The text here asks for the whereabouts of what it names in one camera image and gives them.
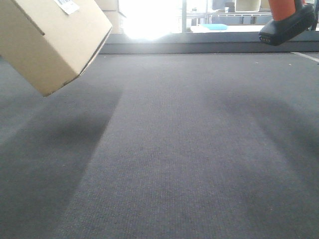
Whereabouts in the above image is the orange black barcode scanner gun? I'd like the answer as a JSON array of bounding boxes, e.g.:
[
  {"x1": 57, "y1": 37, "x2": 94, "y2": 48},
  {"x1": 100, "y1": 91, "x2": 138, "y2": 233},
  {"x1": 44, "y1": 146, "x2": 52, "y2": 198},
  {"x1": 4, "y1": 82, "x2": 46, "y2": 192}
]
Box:
[{"x1": 259, "y1": 0, "x2": 319, "y2": 46}]

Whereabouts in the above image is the brown cardboard package box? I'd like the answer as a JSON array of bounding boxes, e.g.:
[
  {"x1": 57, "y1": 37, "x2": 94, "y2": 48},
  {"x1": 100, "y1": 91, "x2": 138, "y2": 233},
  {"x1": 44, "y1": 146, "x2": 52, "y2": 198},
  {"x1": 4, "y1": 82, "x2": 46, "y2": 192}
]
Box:
[{"x1": 0, "y1": 0, "x2": 112, "y2": 96}]

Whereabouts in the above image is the white barcode label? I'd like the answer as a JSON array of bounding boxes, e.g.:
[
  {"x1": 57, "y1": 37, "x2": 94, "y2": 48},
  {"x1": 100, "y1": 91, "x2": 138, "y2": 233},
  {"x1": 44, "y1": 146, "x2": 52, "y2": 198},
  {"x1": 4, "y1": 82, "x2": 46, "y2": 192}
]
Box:
[{"x1": 54, "y1": 0, "x2": 80, "y2": 15}]

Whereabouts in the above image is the blue flat tray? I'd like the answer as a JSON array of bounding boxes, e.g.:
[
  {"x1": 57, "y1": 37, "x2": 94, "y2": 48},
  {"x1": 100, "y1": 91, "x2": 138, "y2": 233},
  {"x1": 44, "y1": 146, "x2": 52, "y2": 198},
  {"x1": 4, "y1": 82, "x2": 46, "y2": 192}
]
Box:
[{"x1": 200, "y1": 23, "x2": 228, "y2": 31}]

